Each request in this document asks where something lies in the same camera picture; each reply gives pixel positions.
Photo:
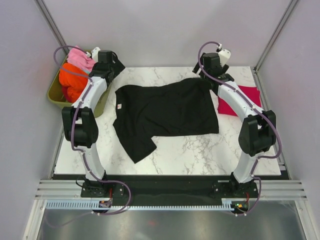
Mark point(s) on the right aluminium frame post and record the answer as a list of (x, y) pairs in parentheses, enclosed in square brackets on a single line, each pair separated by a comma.
[(276, 33)]

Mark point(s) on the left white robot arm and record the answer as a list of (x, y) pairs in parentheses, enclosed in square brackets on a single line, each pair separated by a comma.
[(79, 123)]

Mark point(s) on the aluminium cross rail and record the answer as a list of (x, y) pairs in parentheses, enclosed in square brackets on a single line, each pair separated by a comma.
[(271, 190)]

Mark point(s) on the aluminium frame post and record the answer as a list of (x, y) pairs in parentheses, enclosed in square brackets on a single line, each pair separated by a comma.
[(44, 10), (276, 33)]

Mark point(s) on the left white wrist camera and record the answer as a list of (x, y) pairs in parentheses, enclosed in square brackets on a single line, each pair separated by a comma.
[(93, 54)]

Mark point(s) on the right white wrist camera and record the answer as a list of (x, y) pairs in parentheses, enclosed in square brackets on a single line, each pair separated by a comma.
[(224, 54)]

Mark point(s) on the folded red t shirt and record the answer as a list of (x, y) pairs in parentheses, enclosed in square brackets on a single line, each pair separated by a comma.
[(231, 103)]

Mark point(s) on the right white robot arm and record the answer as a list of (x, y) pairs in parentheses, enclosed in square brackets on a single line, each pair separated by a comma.
[(257, 134)]

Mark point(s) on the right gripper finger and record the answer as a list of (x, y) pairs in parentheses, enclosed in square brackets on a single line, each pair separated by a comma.
[(197, 70), (225, 68)]

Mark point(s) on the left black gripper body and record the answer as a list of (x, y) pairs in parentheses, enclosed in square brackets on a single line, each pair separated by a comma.
[(95, 68)]

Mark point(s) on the white slotted cable duct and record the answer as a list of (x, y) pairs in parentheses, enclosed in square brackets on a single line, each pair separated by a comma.
[(99, 204)]

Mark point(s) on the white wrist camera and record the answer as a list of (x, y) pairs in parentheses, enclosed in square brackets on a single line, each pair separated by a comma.
[(93, 54), (224, 54)]

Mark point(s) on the left aluminium frame post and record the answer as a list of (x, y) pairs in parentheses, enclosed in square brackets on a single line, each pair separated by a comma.
[(44, 10)]

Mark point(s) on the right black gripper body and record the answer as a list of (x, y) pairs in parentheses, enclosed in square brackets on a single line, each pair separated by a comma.
[(201, 60)]

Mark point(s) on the orange t shirt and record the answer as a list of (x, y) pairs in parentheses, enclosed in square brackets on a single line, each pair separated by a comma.
[(72, 85)]

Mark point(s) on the pink t shirt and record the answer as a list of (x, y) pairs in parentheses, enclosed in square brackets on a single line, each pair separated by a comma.
[(80, 59)]

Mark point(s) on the black t shirt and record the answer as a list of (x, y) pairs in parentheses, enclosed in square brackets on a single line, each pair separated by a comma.
[(183, 108)]

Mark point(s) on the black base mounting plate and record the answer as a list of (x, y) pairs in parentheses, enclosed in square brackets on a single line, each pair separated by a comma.
[(170, 189)]

